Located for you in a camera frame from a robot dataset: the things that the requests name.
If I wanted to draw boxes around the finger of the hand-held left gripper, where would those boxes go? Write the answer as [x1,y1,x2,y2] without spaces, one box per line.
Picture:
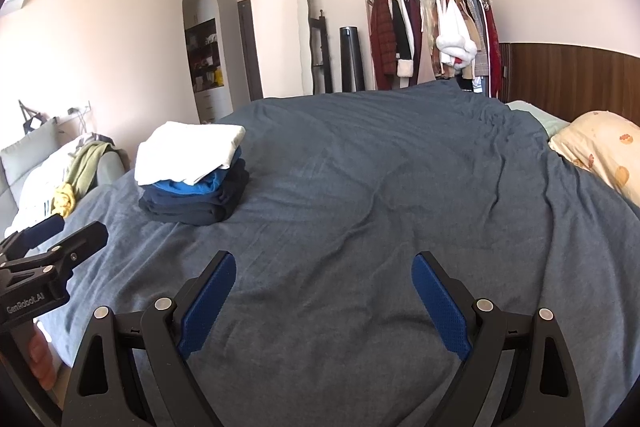
[0,213,66,260]
[37,221,110,280]

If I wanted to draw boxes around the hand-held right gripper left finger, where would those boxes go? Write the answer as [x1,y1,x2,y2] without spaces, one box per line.
[60,251,237,427]

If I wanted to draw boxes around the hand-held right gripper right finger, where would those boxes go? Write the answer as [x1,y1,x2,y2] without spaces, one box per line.
[410,251,586,427]

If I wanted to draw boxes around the cream pants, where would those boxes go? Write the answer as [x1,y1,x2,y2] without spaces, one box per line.
[134,122,247,186]

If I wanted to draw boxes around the dark navy folded pants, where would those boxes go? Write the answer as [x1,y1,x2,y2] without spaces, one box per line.
[138,158,250,224]

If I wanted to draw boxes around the person's left hand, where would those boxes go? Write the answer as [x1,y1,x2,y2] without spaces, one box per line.
[27,334,58,391]

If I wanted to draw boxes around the yellow garment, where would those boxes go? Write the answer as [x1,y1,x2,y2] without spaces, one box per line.
[50,183,79,219]

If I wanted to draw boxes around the white cloth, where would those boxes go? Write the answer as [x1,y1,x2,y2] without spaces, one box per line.
[10,134,96,233]

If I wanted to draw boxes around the grey sofa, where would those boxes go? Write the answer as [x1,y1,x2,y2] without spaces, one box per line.
[0,119,131,238]

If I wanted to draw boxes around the olive green garment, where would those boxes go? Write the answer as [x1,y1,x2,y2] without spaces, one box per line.
[64,139,118,198]

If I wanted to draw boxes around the blue folded garment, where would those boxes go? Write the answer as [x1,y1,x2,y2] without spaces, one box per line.
[152,144,244,198]

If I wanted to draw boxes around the grey-blue bedspread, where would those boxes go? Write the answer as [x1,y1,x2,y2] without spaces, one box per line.
[37,79,640,427]

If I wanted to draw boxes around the light green sheet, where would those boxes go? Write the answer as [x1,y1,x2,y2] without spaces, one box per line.
[505,100,571,138]

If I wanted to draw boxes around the arched built-in shelf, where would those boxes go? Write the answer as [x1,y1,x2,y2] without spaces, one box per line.
[182,0,235,125]

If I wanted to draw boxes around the cream printed pillow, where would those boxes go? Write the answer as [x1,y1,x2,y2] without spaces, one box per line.
[548,110,640,208]

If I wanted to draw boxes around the dark wooden door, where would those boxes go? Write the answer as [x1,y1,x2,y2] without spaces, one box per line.
[237,0,263,102]

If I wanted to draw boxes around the black tower appliance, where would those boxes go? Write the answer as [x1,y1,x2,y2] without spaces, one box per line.
[340,26,366,92]

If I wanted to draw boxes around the row of hanging clothes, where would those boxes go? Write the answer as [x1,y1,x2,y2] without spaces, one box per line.
[367,0,503,98]

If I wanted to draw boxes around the wavy floor mirror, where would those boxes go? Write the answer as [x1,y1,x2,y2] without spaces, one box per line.
[297,0,326,96]

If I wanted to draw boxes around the wall socket with cable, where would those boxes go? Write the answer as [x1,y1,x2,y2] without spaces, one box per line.
[66,103,94,134]

